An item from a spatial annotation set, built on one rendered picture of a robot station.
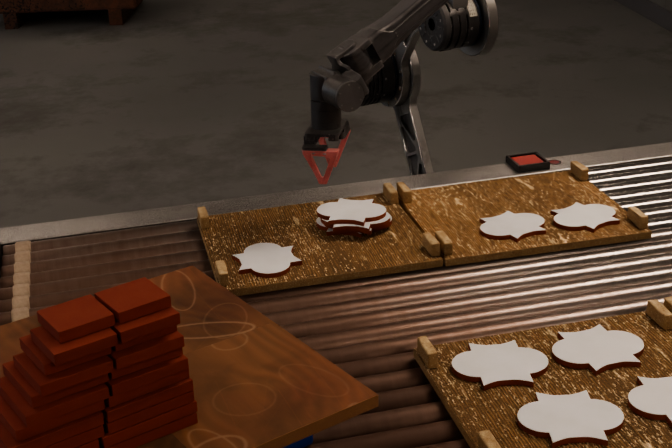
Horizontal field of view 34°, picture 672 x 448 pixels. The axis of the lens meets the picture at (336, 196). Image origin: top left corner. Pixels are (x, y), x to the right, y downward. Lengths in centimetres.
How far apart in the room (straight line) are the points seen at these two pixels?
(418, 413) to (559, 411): 20
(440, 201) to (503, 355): 65
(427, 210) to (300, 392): 87
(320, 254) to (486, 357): 49
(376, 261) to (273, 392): 63
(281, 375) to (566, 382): 44
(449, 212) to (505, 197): 14
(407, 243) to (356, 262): 12
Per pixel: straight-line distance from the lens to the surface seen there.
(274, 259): 204
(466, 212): 224
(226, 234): 218
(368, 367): 174
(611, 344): 176
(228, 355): 155
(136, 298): 134
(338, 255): 206
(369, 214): 213
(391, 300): 193
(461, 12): 290
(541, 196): 232
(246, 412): 142
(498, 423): 158
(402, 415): 162
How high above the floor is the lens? 181
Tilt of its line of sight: 22 degrees down
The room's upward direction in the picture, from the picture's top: 3 degrees counter-clockwise
